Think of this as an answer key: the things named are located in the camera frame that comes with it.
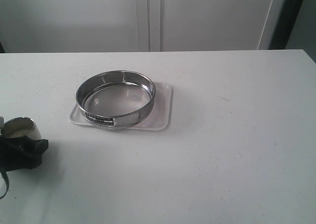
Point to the yellow and white grain mix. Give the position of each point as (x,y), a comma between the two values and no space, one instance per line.
(17,133)

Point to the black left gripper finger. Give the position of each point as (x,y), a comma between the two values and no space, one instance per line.
(21,153)

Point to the white rectangular plastic tray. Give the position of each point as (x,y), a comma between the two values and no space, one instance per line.
(161,108)

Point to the round stainless steel sieve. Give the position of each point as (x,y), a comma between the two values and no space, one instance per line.
(98,81)

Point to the stainless steel cup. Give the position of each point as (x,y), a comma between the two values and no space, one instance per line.
(22,123)

